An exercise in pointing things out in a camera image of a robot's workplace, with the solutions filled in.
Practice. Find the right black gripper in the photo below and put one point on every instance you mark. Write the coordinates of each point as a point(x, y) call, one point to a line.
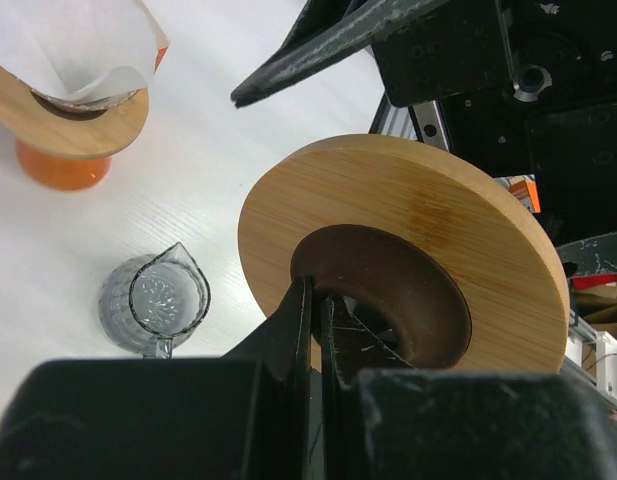
point(514, 87)

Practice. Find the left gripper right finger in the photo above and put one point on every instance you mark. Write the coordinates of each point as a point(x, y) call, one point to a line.
point(385, 420)

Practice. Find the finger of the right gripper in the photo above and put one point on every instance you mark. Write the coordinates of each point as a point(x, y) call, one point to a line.
point(325, 33)
point(590, 257)

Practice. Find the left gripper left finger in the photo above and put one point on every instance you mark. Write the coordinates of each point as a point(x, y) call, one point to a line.
point(241, 416)

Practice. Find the grey glass pitcher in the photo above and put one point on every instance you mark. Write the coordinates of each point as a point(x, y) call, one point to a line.
point(151, 304)

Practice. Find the orange coffee filter box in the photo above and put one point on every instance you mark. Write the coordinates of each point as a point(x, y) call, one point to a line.
point(162, 39)

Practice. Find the white paper coffee filter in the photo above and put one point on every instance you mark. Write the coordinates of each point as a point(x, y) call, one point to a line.
point(77, 50)

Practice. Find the orange glass carafe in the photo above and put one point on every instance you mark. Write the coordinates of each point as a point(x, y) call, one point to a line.
point(61, 173)

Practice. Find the clear glass dripper cone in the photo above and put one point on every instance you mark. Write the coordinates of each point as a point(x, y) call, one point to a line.
point(82, 106)

